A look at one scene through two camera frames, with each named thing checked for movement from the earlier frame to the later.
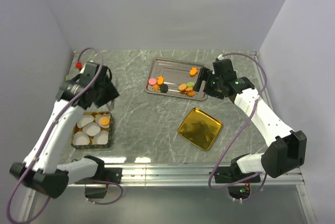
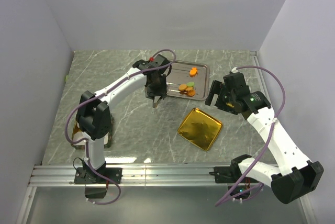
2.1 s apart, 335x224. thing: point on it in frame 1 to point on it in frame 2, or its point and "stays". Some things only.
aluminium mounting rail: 188,176 stays
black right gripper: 204,75 to 215,89
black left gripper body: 107,91 to 158,89
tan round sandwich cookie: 182,87 stays
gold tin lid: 200,129 stays
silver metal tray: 175,78 stays
